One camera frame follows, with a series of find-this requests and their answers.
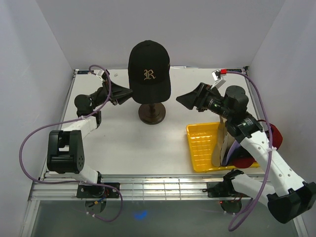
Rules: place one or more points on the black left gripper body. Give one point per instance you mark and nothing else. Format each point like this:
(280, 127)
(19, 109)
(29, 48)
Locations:
(103, 95)

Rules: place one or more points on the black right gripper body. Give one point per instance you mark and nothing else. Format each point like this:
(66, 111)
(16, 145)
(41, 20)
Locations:
(210, 101)

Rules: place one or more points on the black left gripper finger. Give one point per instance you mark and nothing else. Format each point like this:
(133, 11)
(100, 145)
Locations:
(122, 96)
(117, 89)

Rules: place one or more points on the black cap gold letter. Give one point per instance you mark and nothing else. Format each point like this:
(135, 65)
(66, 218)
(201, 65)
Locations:
(148, 73)

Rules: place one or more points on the beige cap black letter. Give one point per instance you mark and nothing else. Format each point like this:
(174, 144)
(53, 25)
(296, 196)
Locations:
(223, 143)

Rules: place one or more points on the purple LA cap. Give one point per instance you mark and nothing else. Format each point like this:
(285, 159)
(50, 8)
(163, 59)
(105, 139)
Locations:
(232, 149)

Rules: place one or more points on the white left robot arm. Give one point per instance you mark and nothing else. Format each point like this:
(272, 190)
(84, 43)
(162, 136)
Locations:
(65, 153)

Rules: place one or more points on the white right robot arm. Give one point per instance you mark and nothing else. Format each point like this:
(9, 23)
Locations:
(288, 195)

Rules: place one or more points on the dark wooden round stand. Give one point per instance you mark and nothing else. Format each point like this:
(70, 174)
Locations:
(152, 113)

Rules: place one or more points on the yellow plastic tray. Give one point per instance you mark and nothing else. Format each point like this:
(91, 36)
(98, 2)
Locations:
(202, 138)

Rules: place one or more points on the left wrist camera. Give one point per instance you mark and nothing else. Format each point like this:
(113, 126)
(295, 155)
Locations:
(98, 74)

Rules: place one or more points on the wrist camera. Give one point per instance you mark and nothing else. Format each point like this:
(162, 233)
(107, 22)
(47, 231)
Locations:
(218, 76)
(98, 74)

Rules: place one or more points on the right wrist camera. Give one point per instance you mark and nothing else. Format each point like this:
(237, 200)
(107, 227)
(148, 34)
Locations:
(218, 76)

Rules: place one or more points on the aluminium front rail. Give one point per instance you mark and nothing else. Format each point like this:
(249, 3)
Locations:
(137, 188)

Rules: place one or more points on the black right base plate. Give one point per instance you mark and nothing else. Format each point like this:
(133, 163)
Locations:
(219, 190)

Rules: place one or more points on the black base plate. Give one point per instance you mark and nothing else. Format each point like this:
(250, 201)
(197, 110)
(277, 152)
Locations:
(219, 190)
(88, 191)

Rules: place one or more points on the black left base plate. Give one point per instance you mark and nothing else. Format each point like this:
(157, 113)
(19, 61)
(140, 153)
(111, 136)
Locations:
(88, 191)

